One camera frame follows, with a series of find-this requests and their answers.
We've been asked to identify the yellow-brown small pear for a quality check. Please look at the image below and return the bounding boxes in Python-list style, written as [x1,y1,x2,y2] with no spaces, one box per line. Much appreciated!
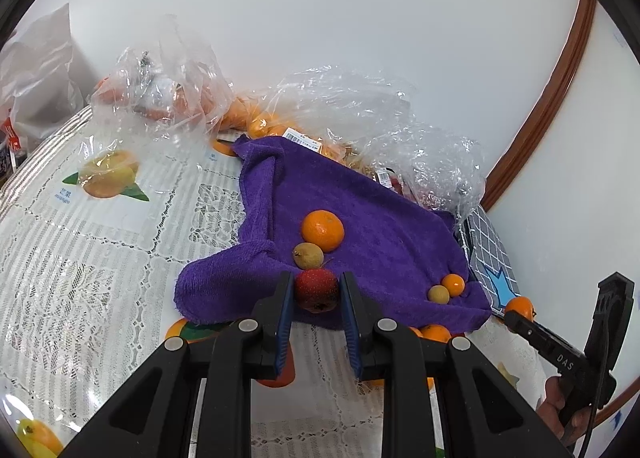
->
[292,241,324,271]

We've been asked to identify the large orange mandarin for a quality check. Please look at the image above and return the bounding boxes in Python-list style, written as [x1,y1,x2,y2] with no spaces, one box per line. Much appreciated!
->
[300,209,345,252]

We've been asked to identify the right hand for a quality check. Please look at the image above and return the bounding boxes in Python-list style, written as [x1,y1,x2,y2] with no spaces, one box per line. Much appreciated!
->
[536,376,593,446]

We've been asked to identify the purple towel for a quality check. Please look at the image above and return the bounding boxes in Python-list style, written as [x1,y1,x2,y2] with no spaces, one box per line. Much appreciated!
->
[174,137,490,334]

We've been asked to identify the orange mandarin on table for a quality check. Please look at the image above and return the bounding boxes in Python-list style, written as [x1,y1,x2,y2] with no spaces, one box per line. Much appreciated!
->
[420,324,451,343]

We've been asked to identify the small brown longan fruit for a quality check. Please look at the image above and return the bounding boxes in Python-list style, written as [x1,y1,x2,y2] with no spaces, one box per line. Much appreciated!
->
[427,285,450,304]

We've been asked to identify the small orange kumquat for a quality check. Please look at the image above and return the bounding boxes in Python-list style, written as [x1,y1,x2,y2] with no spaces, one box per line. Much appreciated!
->
[440,273,465,298]

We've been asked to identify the clear plastic fruit bags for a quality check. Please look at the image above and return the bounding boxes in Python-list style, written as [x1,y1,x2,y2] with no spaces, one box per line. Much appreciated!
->
[220,65,486,220]

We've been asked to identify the white lace fruit tablecloth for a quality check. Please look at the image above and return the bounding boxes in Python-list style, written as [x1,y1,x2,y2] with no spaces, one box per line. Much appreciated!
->
[0,105,557,458]

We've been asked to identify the clear bag with persimmons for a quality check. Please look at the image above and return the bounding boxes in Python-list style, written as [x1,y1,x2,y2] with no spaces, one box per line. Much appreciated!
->
[90,14,234,133]

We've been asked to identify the white plastic bag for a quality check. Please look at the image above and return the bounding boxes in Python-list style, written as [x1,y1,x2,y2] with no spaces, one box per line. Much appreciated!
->
[1,4,96,153]

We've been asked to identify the brown wooden door frame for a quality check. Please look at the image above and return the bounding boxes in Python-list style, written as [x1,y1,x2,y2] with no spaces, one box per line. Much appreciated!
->
[482,0,598,211]

